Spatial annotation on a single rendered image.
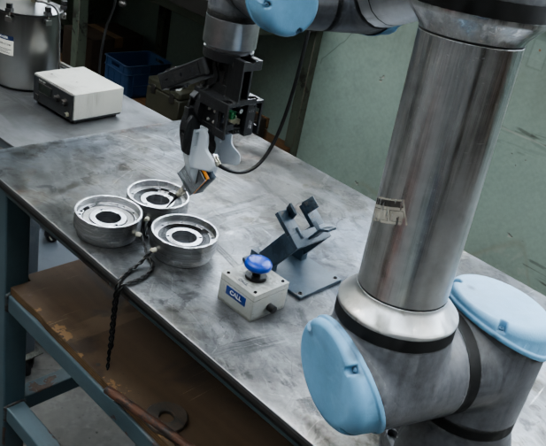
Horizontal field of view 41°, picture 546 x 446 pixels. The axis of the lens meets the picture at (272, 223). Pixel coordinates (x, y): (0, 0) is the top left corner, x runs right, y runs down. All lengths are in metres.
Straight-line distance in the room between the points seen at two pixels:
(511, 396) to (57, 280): 0.98
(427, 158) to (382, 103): 2.23
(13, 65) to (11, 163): 0.69
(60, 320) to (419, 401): 0.85
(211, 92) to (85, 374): 0.56
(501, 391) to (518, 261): 1.90
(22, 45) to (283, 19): 1.23
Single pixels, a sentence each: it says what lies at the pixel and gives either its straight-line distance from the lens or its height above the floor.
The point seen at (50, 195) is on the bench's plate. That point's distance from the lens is 1.29.
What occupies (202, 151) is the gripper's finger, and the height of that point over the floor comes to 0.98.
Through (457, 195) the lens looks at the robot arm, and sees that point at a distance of 0.61.
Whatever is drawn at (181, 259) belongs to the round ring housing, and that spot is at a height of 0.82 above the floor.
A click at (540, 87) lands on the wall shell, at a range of 2.52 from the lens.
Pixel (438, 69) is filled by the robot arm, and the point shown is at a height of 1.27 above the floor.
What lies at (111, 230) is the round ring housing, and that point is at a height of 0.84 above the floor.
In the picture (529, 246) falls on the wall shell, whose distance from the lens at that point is 2.63.
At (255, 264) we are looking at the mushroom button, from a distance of 1.02.
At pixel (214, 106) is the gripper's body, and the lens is 1.02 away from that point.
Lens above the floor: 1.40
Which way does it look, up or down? 28 degrees down
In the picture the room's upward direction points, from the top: 12 degrees clockwise
